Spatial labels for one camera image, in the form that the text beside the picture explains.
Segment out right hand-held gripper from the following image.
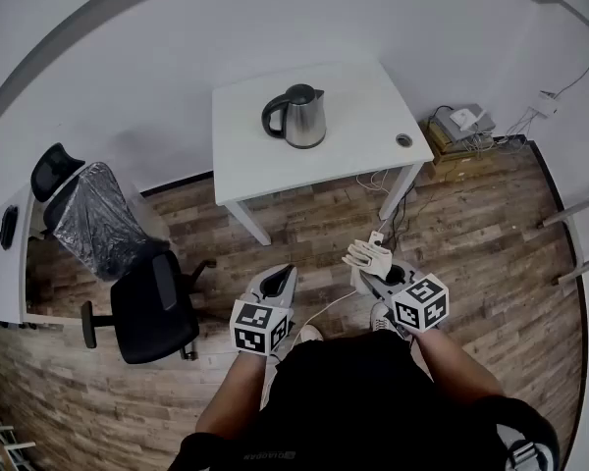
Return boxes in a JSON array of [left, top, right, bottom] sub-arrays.
[[361, 261, 451, 345]]

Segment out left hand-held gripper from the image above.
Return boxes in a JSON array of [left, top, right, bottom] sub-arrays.
[[229, 264, 298, 362]]

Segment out white towel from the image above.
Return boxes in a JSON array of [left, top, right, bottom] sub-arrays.
[[342, 237, 393, 294]]

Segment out steel kettle with black handle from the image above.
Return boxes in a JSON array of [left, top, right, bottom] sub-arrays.
[[260, 83, 328, 150]]

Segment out person's right forearm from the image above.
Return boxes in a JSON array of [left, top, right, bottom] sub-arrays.
[[411, 329, 505, 406]]

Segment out person's left forearm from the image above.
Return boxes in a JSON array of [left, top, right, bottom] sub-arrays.
[[194, 348, 276, 441]]

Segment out person's right white shoe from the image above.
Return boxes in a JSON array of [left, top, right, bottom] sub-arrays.
[[370, 301, 394, 334]]

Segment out black office chair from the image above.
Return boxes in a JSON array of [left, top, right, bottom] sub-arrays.
[[30, 142, 218, 366]]

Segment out person's black shirt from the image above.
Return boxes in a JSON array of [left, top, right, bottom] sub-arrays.
[[169, 329, 561, 471]]

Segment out brown cardboard box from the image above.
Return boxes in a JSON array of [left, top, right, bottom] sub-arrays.
[[418, 115, 497, 183]]

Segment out grey flat device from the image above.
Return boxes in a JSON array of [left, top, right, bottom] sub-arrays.
[[434, 104, 497, 141]]

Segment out white table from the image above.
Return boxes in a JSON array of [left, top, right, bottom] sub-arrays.
[[210, 60, 436, 247]]

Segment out white adapter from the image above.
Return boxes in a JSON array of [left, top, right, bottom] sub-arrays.
[[450, 108, 487, 131]]

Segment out clear plastic chair cover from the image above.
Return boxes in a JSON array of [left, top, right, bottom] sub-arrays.
[[52, 161, 171, 284]]

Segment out white desk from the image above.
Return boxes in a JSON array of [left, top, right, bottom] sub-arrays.
[[0, 179, 45, 331]]

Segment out black flat case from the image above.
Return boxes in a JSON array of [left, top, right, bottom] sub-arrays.
[[0, 204, 20, 251]]

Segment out white metal rack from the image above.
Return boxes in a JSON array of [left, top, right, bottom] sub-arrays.
[[0, 399, 38, 471]]

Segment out white floor cable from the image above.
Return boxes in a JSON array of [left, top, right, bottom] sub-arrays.
[[289, 289, 362, 347]]

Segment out black floor cables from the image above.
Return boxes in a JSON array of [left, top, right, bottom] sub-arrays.
[[385, 183, 453, 254]]

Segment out white cable bundle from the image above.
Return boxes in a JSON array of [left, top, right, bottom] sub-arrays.
[[470, 105, 541, 154]]

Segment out grey shoulder strap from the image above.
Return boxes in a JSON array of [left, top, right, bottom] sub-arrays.
[[495, 422, 554, 471]]

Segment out white wall socket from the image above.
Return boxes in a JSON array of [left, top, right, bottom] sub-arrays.
[[538, 89, 560, 116]]

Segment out grey wall cable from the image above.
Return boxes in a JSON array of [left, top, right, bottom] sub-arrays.
[[552, 36, 589, 100]]

